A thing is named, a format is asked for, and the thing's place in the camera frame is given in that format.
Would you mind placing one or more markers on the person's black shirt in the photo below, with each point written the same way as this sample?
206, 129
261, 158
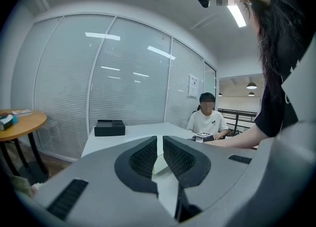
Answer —
271, 112

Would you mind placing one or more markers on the light green mat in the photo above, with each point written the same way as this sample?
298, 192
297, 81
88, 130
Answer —
159, 165

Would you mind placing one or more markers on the teal tissue box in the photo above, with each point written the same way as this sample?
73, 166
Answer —
8, 122

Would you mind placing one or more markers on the paper notice sheet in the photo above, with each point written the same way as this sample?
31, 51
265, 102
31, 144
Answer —
193, 85

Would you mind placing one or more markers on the black office chair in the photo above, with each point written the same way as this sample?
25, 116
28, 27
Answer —
196, 110

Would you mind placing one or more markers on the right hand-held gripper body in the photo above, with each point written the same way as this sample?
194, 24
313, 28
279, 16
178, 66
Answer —
205, 136

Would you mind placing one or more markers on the grey table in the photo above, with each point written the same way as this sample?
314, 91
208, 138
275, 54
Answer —
148, 129

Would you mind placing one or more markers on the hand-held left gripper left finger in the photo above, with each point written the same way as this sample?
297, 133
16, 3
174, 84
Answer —
98, 184

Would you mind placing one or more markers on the pink white booklet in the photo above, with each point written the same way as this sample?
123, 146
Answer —
21, 112

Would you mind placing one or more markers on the black metal railing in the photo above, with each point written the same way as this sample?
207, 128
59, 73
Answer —
237, 116

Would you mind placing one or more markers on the round orange side table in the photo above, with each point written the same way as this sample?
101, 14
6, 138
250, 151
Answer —
27, 124

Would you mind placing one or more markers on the black box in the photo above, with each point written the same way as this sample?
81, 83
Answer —
109, 128

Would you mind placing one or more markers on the long ceiling light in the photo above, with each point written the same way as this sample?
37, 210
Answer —
237, 15

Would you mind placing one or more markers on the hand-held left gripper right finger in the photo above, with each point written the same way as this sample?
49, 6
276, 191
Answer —
222, 176

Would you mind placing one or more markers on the person's right forearm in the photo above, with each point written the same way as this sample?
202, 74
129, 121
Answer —
234, 142

